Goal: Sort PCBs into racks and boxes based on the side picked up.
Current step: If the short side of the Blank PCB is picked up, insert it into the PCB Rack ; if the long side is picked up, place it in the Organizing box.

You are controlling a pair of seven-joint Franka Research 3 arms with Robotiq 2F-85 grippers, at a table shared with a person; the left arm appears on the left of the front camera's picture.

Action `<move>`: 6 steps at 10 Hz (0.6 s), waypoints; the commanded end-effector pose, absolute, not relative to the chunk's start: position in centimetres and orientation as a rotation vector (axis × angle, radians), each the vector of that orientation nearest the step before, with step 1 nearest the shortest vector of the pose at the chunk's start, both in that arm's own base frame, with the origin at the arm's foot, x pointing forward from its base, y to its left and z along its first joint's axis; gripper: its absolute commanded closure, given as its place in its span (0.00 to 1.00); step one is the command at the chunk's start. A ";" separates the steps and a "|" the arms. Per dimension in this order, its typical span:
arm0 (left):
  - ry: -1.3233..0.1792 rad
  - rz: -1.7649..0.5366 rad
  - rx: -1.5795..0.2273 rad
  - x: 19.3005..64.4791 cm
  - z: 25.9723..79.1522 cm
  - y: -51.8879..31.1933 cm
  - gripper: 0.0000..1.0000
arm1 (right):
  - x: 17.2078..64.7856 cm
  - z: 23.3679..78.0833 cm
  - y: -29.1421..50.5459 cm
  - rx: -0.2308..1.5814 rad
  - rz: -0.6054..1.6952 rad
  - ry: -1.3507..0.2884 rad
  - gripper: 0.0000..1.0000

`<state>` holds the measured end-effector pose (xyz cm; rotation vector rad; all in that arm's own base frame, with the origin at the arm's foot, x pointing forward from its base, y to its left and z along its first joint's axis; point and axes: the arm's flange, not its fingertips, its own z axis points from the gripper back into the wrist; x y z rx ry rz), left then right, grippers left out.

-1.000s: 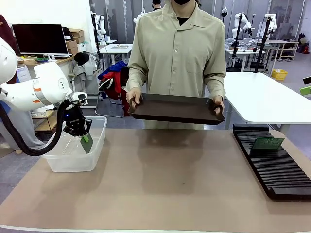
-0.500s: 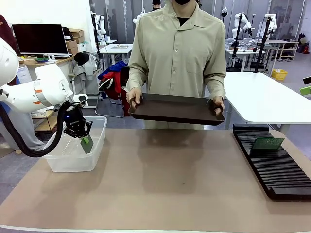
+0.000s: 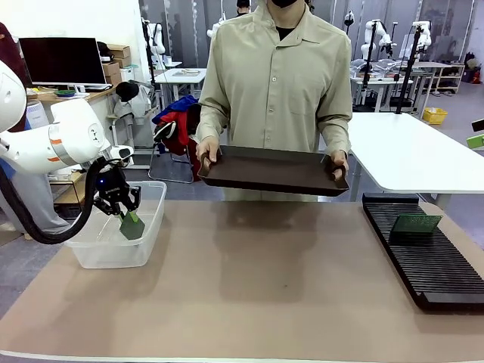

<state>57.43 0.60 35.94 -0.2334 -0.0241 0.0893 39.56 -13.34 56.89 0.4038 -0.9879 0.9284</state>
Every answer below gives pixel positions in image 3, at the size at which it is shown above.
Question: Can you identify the black computer monitor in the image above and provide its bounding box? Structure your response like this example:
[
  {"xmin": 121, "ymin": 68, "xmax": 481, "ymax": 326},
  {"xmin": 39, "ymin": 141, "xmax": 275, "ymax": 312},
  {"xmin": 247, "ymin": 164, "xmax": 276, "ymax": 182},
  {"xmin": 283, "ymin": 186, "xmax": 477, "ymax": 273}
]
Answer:
[{"xmin": 18, "ymin": 36, "xmax": 108, "ymax": 88}]

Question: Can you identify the black face mask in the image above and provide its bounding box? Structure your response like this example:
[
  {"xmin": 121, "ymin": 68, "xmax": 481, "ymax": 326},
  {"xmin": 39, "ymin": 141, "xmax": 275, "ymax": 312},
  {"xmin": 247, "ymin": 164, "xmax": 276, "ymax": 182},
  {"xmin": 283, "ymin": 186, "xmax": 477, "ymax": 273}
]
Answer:
[{"xmin": 268, "ymin": 0, "xmax": 303, "ymax": 11}]

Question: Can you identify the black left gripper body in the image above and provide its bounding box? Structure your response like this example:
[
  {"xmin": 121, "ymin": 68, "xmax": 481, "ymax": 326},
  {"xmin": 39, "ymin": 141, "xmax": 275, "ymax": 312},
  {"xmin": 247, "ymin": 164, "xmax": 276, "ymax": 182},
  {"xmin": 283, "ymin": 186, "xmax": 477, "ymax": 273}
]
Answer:
[{"xmin": 92, "ymin": 162, "xmax": 132, "ymax": 202}]

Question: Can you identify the white air purifier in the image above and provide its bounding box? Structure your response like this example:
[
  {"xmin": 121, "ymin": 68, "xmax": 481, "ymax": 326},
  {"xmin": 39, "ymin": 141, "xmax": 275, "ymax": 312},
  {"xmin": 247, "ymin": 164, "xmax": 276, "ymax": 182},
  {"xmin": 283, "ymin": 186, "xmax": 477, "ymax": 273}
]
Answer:
[{"xmin": 25, "ymin": 99, "xmax": 51, "ymax": 130}]

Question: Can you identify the pile of red blue clothes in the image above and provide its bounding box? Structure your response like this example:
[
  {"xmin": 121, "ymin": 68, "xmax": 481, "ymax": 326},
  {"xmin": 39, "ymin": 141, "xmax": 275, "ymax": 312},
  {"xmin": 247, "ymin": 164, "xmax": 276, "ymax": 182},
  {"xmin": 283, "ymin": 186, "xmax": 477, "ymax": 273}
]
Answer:
[{"xmin": 151, "ymin": 94, "xmax": 202, "ymax": 157}]

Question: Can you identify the low wooden shelf unit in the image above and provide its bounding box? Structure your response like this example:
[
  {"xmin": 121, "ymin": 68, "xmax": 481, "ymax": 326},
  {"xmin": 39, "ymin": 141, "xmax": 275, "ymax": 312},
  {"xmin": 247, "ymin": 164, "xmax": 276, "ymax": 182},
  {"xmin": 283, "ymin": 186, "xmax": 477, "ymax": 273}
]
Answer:
[{"xmin": 48, "ymin": 170, "xmax": 95, "ymax": 213}]

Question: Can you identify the person in beige shirt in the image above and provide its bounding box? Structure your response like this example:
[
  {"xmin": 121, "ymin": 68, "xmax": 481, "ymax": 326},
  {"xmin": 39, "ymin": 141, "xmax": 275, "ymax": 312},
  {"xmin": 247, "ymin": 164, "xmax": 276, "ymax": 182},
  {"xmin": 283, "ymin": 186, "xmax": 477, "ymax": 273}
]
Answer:
[{"xmin": 195, "ymin": 0, "xmax": 354, "ymax": 202}]

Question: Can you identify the cardboard boxes stack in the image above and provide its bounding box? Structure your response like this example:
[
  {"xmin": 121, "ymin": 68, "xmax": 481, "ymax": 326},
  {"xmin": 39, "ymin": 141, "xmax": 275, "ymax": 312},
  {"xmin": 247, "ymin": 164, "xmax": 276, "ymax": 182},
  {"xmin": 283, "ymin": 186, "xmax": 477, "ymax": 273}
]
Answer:
[{"xmin": 101, "ymin": 43, "xmax": 132, "ymax": 86}]

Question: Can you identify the person's right forearm beige sleeve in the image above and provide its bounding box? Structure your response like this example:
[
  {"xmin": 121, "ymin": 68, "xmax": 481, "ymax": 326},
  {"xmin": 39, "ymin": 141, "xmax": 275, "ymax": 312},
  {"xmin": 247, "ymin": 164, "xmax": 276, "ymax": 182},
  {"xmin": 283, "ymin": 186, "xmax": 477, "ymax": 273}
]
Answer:
[{"xmin": 196, "ymin": 101, "xmax": 232, "ymax": 145}]

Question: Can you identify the dark brown serving tray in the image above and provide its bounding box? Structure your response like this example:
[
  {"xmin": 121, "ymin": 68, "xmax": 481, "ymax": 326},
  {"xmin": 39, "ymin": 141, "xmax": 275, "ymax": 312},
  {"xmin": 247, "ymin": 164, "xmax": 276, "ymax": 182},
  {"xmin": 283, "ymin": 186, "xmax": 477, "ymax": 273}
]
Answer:
[{"xmin": 197, "ymin": 144, "xmax": 350, "ymax": 198}]

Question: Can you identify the metal chair frame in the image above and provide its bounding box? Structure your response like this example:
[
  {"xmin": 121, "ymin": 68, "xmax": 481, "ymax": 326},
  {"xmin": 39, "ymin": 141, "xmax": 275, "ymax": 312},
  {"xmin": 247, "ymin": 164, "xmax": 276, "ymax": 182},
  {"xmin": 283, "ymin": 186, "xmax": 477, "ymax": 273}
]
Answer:
[{"xmin": 147, "ymin": 149, "xmax": 194, "ymax": 185}]

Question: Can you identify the plain green PCB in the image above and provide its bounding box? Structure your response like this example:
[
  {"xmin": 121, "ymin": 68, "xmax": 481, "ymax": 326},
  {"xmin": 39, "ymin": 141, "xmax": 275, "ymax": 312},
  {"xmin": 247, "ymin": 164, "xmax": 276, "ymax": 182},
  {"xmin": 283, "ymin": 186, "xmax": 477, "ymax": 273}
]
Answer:
[{"xmin": 119, "ymin": 210, "xmax": 146, "ymax": 241}]

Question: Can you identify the person's right hand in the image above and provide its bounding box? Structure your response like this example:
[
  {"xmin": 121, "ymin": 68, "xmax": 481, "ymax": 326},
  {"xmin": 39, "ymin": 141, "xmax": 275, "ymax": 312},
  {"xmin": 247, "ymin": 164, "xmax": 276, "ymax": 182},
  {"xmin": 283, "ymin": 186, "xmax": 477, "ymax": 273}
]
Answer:
[{"xmin": 195, "ymin": 137, "xmax": 223, "ymax": 169}]

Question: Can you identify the person's left hand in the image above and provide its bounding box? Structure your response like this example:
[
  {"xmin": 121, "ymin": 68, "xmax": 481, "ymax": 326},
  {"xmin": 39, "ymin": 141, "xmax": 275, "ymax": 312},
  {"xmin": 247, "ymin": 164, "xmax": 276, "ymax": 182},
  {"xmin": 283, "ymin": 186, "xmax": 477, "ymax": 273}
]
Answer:
[{"xmin": 328, "ymin": 149, "xmax": 350, "ymax": 182}]

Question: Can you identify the green PCB with printed traces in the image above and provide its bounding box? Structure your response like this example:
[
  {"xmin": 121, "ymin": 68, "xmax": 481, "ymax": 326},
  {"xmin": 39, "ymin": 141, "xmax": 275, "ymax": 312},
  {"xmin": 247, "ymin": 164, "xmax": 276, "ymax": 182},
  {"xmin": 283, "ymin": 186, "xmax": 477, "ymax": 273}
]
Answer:
[{"xmin": 390, "ymin": 213, "xmax": 444, "ymax": 237}]

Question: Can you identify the clear plastic storage container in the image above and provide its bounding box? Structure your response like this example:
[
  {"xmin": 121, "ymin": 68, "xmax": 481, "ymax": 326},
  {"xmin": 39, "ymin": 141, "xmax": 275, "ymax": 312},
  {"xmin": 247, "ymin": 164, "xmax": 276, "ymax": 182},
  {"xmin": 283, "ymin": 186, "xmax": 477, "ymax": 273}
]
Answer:
[{"xmin": 64, "ymin": 180, "xmax": 168, "ymax": 270}]

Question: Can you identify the background person in maroon top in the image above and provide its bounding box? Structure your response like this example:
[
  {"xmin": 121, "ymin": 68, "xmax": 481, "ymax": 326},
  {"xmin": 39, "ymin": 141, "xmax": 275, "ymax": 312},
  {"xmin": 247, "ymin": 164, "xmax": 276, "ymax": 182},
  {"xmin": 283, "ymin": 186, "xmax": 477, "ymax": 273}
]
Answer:
[{"xmin": 0, "ymin": 21, "xmax": 71, "ymax": 240}]

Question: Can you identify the black slotted PCB rack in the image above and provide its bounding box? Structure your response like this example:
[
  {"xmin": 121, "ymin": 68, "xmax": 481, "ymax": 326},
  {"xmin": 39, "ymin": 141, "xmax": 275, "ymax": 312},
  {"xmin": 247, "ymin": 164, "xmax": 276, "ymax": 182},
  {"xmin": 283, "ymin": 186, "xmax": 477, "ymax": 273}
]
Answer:
[{"xmin": 361, "ymin": 192, "xmax": 484, "ymax": 313}]

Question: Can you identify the small white background table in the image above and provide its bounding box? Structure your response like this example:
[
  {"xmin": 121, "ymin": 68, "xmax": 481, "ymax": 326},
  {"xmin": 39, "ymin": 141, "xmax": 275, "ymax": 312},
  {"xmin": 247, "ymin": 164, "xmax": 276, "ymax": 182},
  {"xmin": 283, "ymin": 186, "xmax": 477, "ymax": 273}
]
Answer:
[{"xmin": 154, "ymin": 67, "xmax": 208, "ymax": 111}]

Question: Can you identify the large white table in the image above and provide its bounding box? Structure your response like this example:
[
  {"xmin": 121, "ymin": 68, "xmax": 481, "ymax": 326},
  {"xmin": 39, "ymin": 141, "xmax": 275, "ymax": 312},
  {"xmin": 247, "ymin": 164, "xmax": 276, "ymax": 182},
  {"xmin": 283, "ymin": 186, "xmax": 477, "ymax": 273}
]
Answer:
[{"xmin": 346, "ymin": 111, "xmax": 484, "ymax": 194}]

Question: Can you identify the black cap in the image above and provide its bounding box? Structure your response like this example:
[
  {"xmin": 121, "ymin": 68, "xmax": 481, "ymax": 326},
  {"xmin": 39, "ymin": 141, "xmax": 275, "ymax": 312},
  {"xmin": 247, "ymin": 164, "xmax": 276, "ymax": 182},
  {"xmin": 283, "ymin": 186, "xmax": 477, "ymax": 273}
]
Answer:
[{"xmin": 114, "ymin": 80, "xmax": 140, "ymax": 102}]

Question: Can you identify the person's left forearm beige sleeve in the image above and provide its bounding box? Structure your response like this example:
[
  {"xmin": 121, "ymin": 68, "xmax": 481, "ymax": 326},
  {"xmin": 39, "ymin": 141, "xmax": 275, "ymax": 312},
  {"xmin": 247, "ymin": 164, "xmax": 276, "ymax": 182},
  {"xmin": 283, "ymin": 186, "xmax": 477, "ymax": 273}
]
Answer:
[{"xmin": 316, "ymin": 111, "xmax": 353, "ymax": 155}]

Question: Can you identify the yellow plastic basket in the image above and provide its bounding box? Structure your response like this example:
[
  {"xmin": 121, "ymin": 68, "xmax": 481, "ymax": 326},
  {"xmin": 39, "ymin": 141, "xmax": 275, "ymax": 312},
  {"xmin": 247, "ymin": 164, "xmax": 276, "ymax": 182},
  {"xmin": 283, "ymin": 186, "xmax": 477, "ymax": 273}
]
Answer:
[{"xmin": 422, "ymin": 107, "xmax": 448, "ymax": 126}]

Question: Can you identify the wooden background shelf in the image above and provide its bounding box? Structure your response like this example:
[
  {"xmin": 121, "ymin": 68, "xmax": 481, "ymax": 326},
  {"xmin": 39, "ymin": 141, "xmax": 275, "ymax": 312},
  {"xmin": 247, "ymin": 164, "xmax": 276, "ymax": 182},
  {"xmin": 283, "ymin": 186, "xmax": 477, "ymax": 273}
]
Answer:
[{"xmin": 414, "ymin": 61, "xmax": 467, "ymax": 95}]

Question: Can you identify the black tripod stand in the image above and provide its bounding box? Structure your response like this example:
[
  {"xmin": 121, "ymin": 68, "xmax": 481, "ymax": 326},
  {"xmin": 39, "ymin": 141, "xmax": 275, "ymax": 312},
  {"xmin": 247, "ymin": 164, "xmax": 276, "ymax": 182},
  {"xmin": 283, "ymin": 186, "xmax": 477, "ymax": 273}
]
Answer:
[{"xmin": 394, "ymin": 23, "xmax": 425, "ymax": 115}]

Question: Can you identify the white hanging jacket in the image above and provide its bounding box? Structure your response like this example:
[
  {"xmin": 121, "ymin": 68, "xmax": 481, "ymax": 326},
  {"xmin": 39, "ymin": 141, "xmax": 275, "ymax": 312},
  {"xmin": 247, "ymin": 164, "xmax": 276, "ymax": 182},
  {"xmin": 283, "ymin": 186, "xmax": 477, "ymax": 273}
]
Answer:
[{"xmin": 112, "ymin": 83, "xmax": 153, "ymax": 126}]

